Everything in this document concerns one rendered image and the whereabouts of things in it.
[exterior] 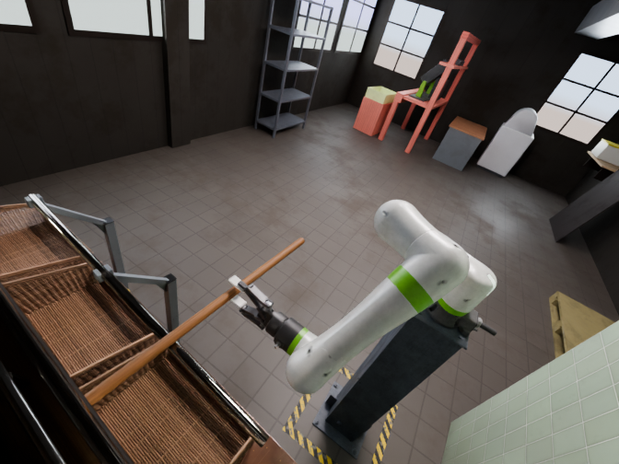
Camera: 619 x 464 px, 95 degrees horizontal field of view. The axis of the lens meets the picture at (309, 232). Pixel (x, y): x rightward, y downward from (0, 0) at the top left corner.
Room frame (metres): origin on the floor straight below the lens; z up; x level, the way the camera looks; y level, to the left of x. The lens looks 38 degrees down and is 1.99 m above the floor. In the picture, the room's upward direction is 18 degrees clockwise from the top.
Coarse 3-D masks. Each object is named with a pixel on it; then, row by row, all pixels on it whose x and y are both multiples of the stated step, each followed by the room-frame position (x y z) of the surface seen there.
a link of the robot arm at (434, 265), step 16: (416, 240) 0.58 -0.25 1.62; (432, 240) 0.57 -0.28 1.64; (448, 240) 0.58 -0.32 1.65; (416, 256) 0.55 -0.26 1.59; (432, 256) 0.54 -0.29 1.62; (448, 256) 0.53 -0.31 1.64; (464, 256) 0.55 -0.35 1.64; (400, 272) 0.52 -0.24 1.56; (416, 272) 0.51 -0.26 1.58; (432, 272) 0.51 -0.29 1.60; (448, 272) 0.51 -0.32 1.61; (464, 272) 0.52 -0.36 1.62; (400, 288) 0.48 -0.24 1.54; (416, 288) 0.48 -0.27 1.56; (432, 288) 0.48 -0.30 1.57; (448, 288) 0.50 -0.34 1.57; (416, 304) 0.46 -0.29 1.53
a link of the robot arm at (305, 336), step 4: (304, 328) 0.51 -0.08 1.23; (300, 332) 0.49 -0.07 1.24; (304, 332) 0.49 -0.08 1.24; (308, 332) 0.50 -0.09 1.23; (296, 336) 0.47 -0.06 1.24; (300, 336) 0.48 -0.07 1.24; (304, 336) 0.48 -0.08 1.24; (308, 336) 0.48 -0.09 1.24; (312, 336) 0.49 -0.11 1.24; (316, 336) 0.50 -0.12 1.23; (296, 340) 0.46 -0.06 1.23; (300, 340) 0.47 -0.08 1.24; (304, 340) 0.47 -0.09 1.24; (308, 340) 0.47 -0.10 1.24; (312, 340) 0.48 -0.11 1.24; (292, 344) 0.45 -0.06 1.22; (296, 344) 0.45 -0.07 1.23; (300, 344) 0.46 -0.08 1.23; (304, 344) 0.46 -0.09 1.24; (288, 348) 0.45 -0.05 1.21; (292, 348) 0.45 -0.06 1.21; (296, 348) 0.45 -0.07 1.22; (288, 352) 0.44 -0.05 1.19; (292, 352) 0.44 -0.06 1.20
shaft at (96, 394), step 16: (304, 240) 0.95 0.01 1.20; (256, 272) 0.69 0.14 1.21; (224, 304) 0.53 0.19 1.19; (192, 320) 0.43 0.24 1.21; (176, 336) 0.38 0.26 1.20; (144, 352) 0.31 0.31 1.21; (160, 352) 0.33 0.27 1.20; (128, 368) 0.27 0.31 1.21; (112, 384) 0.23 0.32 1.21; (96, 400) 0.19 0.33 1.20
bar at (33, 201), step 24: (48, 216) 0.65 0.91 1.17; (72, 216) 0.80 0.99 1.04; (72, 240) 0.59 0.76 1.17; (96, 264) 0.53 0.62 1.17; (120, 264) 0.92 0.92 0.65; (120, 288) 0.48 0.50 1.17; (168, 288) 0.70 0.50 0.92; (144, 312) 0.43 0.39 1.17; (168, 312) 0.70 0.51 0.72; (192, 360) 0.34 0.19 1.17; (216, 384) 0.31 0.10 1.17; (240, 408) 0.27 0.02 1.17; (264, 432) 0.24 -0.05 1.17
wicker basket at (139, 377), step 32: (96, 384) 0.33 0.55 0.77; (128, 384) 0.41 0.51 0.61; (160, 384) 0.46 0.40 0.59; (192, 384) 0.49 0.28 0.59; (192, 416) 0.38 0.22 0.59; (224, 416) 0.42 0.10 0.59; (128, 448) 0.23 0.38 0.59; (160, 448) 0.26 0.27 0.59; (192, 448) 0.29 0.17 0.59; (224, 448) 0.32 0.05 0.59
